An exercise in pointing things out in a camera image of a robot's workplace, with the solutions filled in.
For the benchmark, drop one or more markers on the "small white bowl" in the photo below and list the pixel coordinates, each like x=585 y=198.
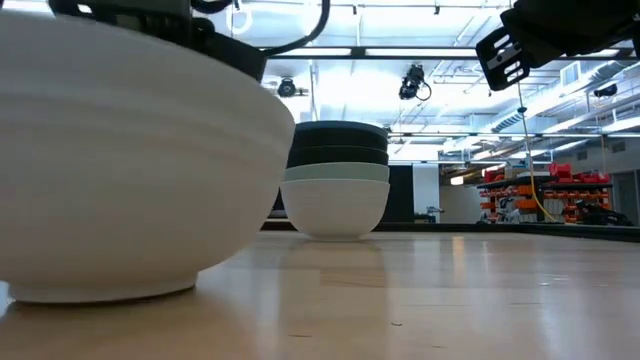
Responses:
x=335 y=210

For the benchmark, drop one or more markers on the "black aluminium table frame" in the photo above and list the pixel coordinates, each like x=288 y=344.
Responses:
x=500 y=230

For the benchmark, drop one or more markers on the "black hanging spotlight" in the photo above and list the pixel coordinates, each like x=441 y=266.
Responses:
x=605 y=90
x=287 y=88

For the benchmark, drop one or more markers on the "small pale green bowl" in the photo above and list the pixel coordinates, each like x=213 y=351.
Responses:
x=336 y=172

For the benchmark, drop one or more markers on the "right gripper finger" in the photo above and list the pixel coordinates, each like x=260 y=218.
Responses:
x=502 y=60

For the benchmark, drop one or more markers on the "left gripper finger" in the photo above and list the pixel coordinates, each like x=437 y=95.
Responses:
x=240 y=55

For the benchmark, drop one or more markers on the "small dark grey bowl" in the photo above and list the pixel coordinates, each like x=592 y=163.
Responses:
x=337 y=156
x=340 y=135

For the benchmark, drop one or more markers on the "black partition panel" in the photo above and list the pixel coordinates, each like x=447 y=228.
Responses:
x=401 y=195

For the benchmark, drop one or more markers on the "large white ribbed bowl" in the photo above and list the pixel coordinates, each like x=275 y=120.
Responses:
x=125 y=175

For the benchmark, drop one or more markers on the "black overhead camera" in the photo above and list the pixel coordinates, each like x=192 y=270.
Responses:
x=411 y=82

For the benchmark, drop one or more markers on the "shelf rack with red bins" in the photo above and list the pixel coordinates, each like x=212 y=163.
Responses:
x=545 y=205

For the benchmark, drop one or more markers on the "black overhead frame beam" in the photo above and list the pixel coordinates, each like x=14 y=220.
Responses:
x=360 y=52

